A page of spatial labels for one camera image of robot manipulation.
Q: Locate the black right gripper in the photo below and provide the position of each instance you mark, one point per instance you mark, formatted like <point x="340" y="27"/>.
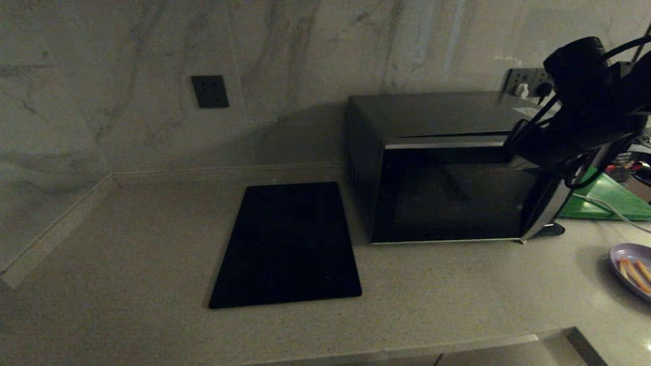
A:
<point x="564" y="134"/>

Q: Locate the white round object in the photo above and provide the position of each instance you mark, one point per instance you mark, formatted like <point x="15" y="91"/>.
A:
<point x="628" y="251"/>

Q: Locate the black glass microwave door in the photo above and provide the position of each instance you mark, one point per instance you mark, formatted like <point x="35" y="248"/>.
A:
<point x="447" y="203"/>

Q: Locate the silver black microwave oven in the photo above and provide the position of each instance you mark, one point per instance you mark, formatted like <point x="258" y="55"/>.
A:
<point x="432" y="114"/>

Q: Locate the green cutting board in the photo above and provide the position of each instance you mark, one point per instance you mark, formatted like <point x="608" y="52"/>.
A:
<point x="610" y="198"/>

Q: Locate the black power plug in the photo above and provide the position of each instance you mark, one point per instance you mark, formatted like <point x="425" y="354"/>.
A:
<point x="544" y="89"/>

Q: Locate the white power plug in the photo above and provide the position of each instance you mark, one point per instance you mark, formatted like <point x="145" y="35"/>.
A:
<point x="522" y="90"/>

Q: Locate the orange french fry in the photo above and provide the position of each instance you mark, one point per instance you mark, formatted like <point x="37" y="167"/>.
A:
<point x="643" y="269"/>
<point x="635" y="277"/>
<point x="624" y="269"/>

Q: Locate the black induction cooktop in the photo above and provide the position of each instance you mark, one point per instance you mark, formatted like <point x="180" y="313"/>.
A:
<point x="290" y="244"/>

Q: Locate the dark double wall socket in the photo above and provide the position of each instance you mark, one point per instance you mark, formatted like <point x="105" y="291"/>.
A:
<point x="524" y="76"/>

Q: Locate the dark single wall socket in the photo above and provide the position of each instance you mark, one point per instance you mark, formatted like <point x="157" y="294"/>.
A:
<point x="209" y="91"/>

